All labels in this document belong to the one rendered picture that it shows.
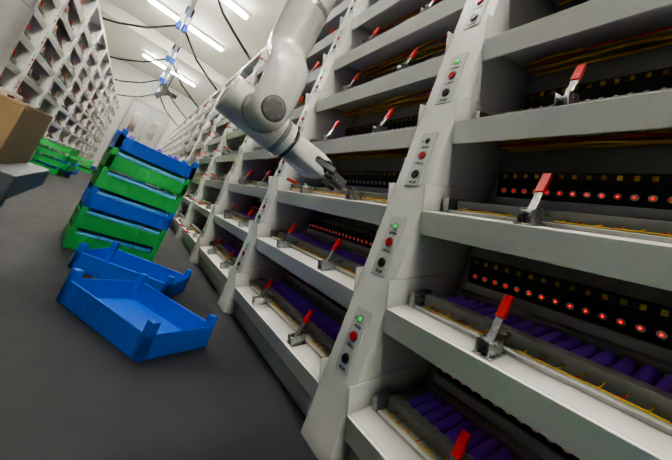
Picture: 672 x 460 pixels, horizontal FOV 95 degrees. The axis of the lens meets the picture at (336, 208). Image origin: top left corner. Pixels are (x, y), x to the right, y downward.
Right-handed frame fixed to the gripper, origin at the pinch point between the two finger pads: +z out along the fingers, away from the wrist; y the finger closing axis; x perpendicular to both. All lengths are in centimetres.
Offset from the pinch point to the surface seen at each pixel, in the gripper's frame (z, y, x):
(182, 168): -21, -82, -11
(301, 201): 6.8, -24.1, -4.0
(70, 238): -38, -78, -54
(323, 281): 9.5, 3.8, -22.3
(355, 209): 6.5, 4.9, -3.5
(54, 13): -135, -255, 47
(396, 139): 3.4, 9.7, 15.3
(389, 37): -3, -12, 53
